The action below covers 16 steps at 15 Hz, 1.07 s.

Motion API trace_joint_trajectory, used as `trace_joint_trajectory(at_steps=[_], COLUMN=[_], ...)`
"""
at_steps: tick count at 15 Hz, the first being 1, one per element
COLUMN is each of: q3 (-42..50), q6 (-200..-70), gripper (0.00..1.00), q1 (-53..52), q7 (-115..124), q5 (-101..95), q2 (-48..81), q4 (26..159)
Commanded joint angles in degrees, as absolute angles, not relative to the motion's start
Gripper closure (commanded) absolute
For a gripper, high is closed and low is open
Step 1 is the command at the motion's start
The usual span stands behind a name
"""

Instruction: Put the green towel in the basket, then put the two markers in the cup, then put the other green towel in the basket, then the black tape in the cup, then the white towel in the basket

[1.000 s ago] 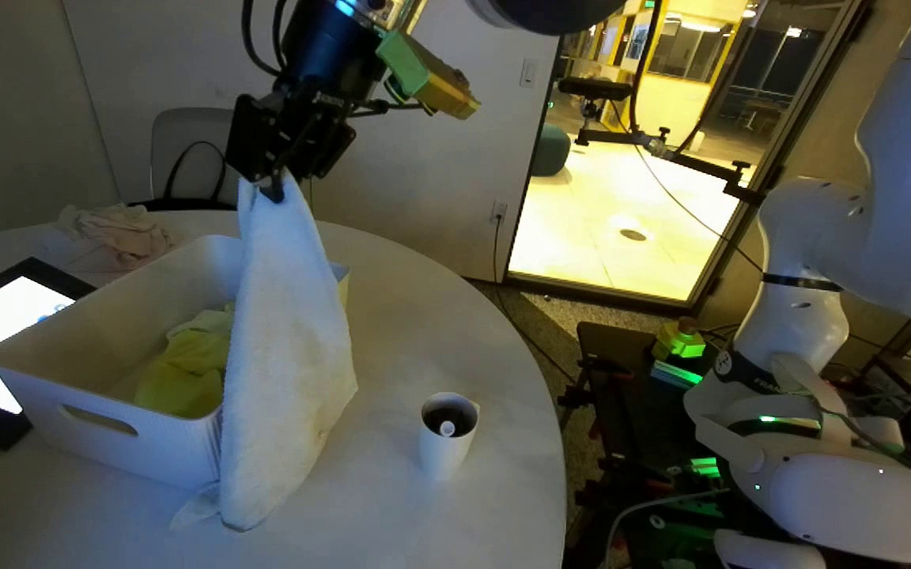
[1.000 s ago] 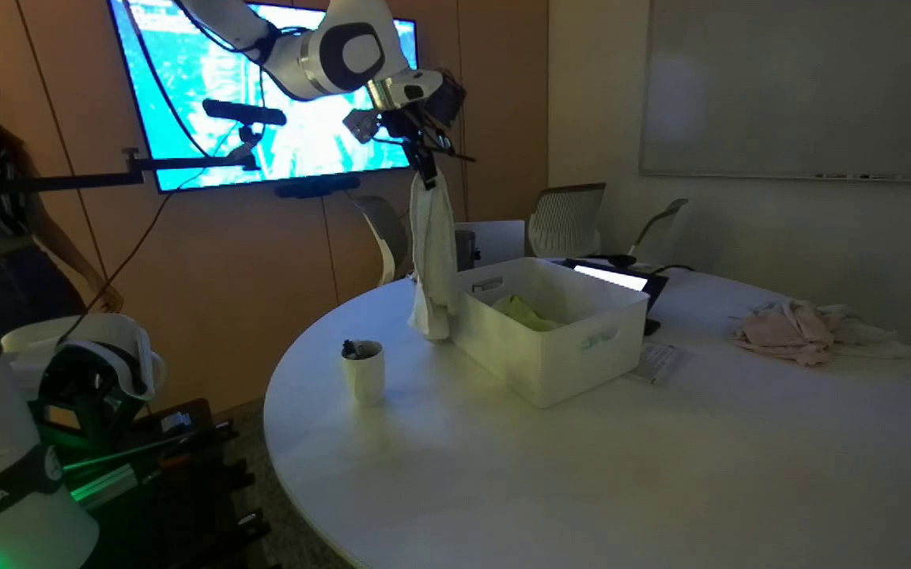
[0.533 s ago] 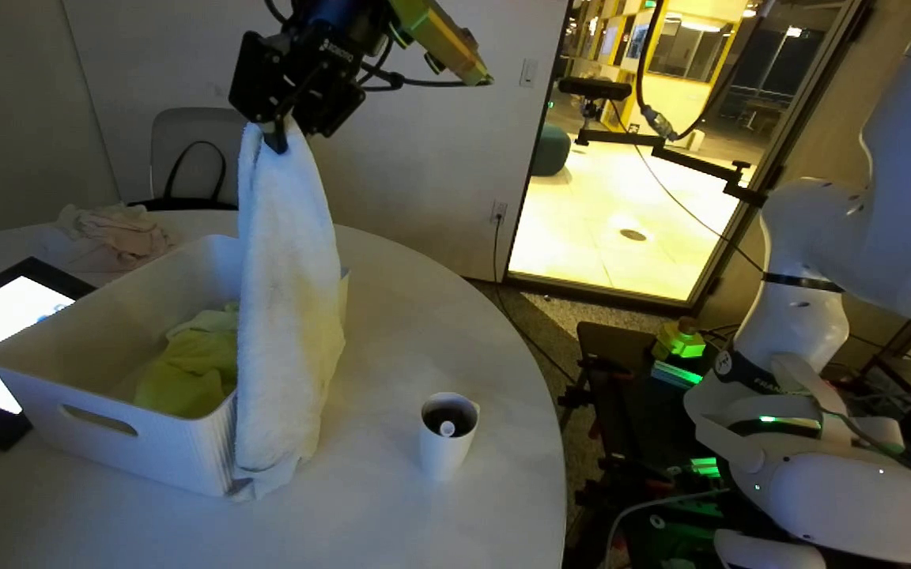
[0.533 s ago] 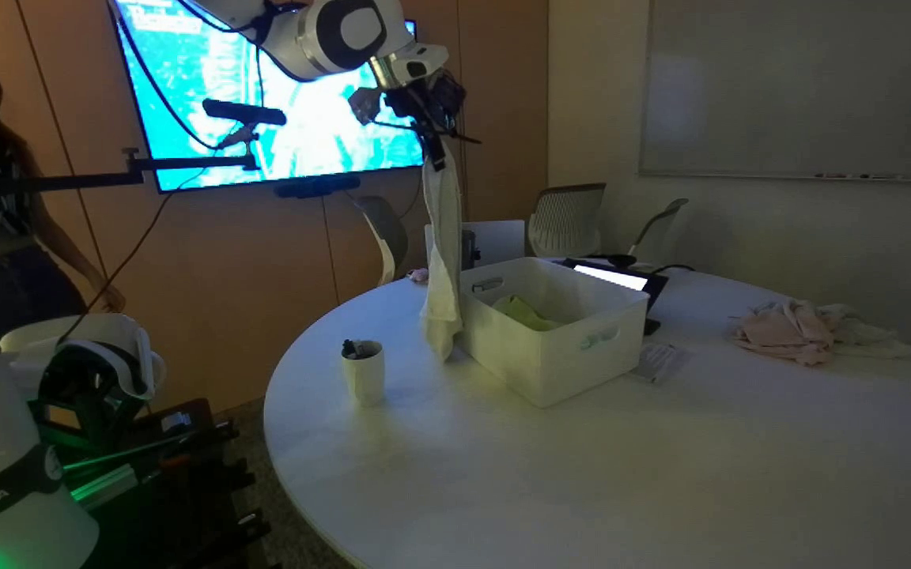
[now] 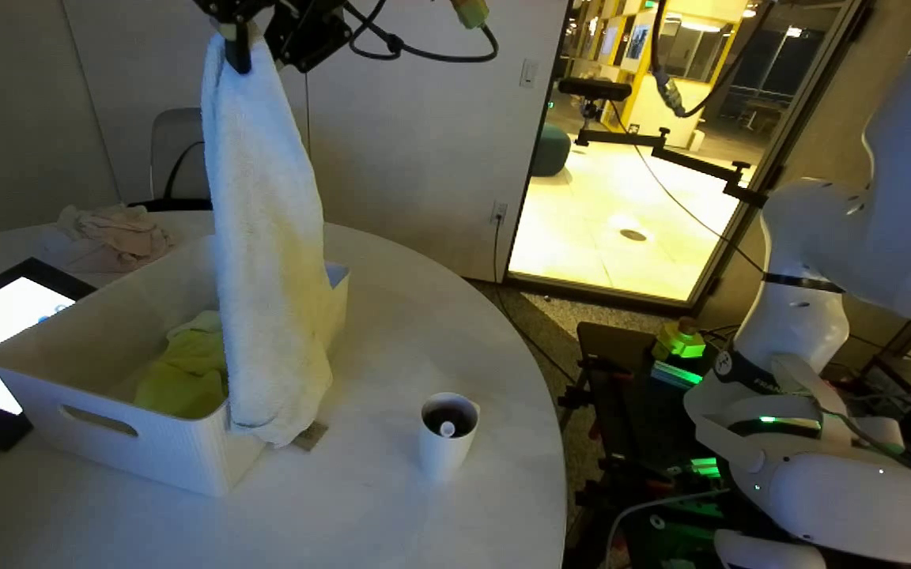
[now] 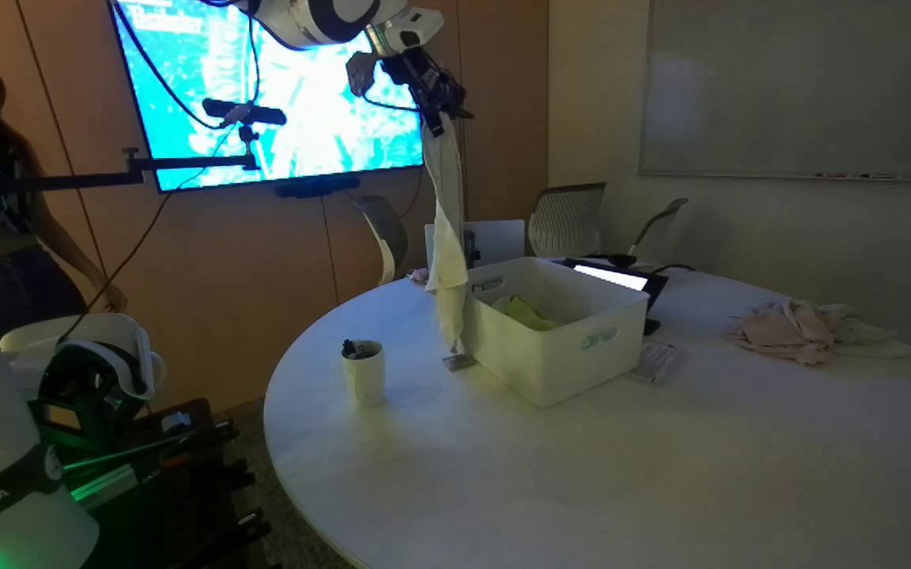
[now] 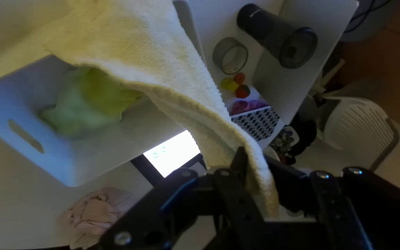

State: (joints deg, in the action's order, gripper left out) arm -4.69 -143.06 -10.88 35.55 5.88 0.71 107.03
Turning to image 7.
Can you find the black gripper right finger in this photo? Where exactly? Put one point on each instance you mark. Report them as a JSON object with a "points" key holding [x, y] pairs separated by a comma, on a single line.
{"points": [[362, 213]]}

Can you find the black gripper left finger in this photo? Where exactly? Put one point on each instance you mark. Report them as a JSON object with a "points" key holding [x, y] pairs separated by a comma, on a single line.
{"points": [[187, 217]]}

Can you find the pale green towel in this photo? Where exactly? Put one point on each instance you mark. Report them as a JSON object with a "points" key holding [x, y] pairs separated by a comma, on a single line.
{"points": [[77, 116]]}

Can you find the white waffle towel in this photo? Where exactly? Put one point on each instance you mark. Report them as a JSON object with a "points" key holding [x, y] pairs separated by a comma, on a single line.
{"points": [[139, 42]]}

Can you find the white plastic basket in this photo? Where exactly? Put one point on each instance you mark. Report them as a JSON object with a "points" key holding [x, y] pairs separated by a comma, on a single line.
{"points": [[94, 148]]}

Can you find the grey mesh office chair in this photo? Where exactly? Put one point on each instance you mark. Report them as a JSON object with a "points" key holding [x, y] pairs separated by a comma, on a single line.
{"points": [[357, 130]]}

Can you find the white perforated tray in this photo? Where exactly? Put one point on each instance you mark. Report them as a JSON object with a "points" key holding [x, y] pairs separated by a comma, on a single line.
{"points": [[257, 123]]}

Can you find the purple toy piece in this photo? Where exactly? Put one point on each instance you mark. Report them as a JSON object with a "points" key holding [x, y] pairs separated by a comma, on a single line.
{"points": [[245, 106]]}

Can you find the red toy piece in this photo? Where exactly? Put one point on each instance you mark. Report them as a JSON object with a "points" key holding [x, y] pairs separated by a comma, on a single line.
{"points": [[242, 91]]}

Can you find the white box with black part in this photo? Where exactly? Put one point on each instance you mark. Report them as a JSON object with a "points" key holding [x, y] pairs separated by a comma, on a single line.
{"points": [[302, 88]]}

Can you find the yellow toy piece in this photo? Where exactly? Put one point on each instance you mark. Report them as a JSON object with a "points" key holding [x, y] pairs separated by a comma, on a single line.
{"points": [[228, 84]]}

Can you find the grey round object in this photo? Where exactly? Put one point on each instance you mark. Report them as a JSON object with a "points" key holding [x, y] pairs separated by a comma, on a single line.
{"points": [[230, 56]]}

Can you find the black cylinder device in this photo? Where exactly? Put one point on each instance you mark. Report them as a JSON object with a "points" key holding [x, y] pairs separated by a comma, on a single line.
{"points": [[274, 32]]}

